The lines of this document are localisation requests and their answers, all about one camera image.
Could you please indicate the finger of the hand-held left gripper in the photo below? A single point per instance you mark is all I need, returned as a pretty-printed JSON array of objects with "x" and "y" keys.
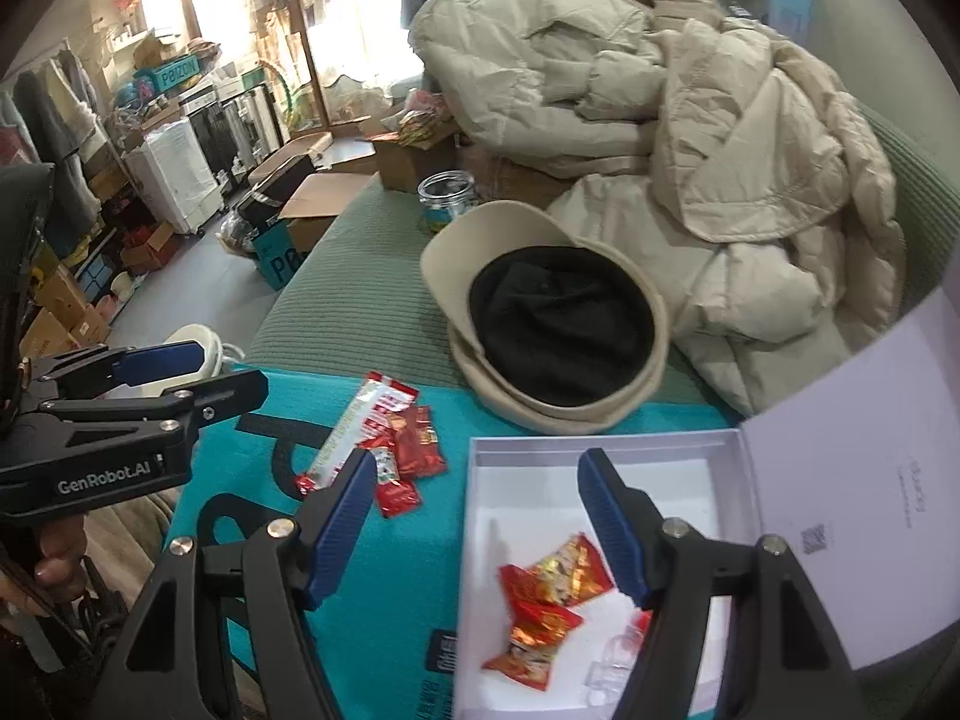
[
  {"x": 225, "y": 394},
  {"x": 161, "y": 362}
]

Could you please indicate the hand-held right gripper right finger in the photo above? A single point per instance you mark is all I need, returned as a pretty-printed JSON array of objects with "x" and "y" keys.
[{"x": 607, "y": 525}]

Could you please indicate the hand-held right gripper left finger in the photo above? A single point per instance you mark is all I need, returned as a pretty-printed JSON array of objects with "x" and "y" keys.
[{"x": 341, "y": 525}]

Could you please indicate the red ketchup packet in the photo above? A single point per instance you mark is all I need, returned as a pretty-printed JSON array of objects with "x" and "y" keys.
[{"x": 396, "y": 495}]

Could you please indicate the white gift box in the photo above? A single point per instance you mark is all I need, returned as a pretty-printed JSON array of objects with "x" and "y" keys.
[{"x": 540, "y": 495}]

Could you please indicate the long red white packet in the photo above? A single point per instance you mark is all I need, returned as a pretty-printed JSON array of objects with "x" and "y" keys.
[{"x": 352, "y": 427}]

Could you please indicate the person's left hand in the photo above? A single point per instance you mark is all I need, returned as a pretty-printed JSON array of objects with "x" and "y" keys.
[{"x": 60, "y": 555}]

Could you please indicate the white round stool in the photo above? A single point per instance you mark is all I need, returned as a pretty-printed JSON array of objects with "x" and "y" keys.
[{"x": 191, "y": 331}]

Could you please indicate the teal bubble mailer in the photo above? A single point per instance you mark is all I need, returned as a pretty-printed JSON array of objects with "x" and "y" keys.
[{"x": 405, "y": 600}]

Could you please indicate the brown cardboard boxes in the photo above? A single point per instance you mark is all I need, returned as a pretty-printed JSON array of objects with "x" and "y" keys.
[{"x": 64, "y": 315}]

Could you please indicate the red cardboard box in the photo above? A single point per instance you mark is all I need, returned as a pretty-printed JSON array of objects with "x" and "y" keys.
[{"x": 150, "y": 247}]

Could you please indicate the teal cardboard box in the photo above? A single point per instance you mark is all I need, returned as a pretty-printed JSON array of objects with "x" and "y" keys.
[{"x": 274, "y": 262}]

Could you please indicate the green quilted cover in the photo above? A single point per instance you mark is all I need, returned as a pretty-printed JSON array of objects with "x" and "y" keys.
[{"x": 352, "y": 277}]

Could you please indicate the white appliance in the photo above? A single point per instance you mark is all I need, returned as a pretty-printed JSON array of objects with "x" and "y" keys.
[{"x": 176, "y": 172}]

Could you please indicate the beige cap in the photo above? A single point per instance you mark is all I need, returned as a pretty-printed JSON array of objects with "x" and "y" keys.
[{"x": 555, "y": 330}]

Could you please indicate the dark shoe box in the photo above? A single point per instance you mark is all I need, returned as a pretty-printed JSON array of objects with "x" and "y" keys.
[{"x": 277, "y": 184}]

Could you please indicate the open brown cardboard box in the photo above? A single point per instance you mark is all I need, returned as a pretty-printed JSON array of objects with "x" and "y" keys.
[{"x": 319, "y": 199}]

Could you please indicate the black oil heater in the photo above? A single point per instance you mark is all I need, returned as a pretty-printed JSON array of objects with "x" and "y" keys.
[{"x": 232, "y": 127}]

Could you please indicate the hanging grey coat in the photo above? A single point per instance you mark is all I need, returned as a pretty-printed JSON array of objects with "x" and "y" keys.
[{"x": 52, "y": 127}]

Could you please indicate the green hoop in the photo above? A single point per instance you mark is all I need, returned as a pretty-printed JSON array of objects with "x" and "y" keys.
[{"x": 285, "y": 101}]

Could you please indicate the teal shipping box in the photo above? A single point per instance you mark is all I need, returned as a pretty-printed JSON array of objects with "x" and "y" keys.
[{"x": 169, "y": 73}]

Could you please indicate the glass jar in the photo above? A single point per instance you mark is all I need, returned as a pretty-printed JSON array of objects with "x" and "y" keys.
[{"x": 446, "y": 199}]

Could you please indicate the cream puffer jacket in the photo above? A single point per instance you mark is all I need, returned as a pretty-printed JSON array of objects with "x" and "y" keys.
[{"x": 750, "y": 240}]

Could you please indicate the red snack bags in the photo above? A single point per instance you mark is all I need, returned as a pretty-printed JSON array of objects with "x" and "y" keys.
[{"x": 424, "y": 116}]

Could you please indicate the pale khaki puffer jacket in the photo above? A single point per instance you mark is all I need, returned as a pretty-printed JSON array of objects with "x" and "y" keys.
[{"x": 510, "y": 52}]

